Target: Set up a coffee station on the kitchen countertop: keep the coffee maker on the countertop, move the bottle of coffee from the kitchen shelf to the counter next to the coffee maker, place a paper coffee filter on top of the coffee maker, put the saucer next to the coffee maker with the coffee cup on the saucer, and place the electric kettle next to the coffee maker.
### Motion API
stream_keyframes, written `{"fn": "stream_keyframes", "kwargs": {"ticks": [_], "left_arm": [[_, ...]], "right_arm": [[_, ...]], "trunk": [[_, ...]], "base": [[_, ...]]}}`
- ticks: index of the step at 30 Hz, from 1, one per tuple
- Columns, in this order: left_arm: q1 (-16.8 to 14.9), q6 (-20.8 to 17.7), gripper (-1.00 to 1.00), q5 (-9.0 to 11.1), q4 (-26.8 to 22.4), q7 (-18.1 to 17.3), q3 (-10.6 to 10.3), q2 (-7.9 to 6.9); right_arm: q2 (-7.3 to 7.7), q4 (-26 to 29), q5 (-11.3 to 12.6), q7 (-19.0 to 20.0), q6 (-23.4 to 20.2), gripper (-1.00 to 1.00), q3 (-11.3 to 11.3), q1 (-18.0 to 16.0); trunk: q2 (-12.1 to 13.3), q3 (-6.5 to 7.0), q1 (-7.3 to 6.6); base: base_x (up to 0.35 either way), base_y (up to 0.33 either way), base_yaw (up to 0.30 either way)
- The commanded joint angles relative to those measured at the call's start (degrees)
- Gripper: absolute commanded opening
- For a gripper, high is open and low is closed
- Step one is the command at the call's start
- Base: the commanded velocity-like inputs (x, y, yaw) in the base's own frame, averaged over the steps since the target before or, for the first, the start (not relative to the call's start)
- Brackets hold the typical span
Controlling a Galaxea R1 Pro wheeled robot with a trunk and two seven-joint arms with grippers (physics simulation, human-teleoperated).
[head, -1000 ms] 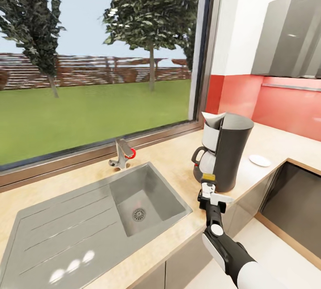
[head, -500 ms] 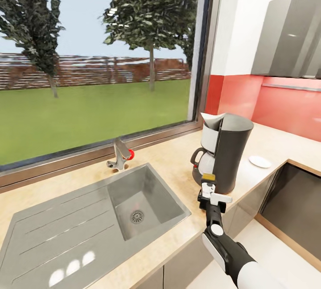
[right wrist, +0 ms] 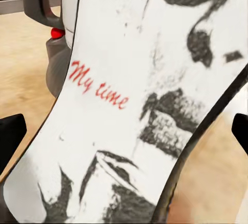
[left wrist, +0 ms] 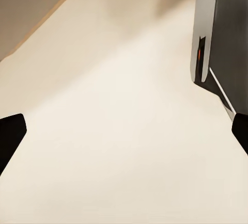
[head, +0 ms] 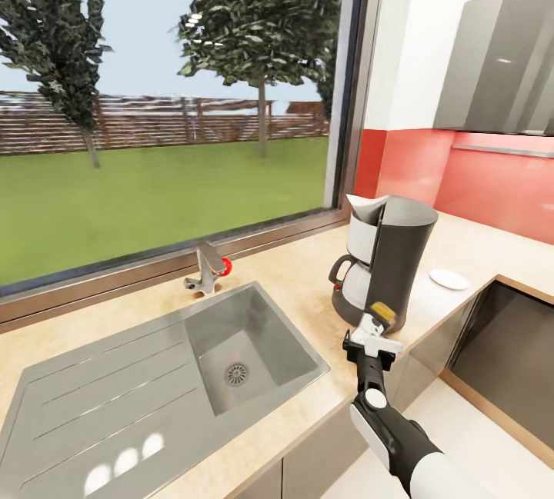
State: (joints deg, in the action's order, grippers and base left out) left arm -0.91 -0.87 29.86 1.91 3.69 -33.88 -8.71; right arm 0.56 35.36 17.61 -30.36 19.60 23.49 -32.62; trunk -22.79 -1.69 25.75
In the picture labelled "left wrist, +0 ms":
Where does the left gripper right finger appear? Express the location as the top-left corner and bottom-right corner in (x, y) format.
(231, 113), (248, 155)

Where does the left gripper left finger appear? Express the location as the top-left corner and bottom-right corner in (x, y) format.
(0, 113), (27, 176)

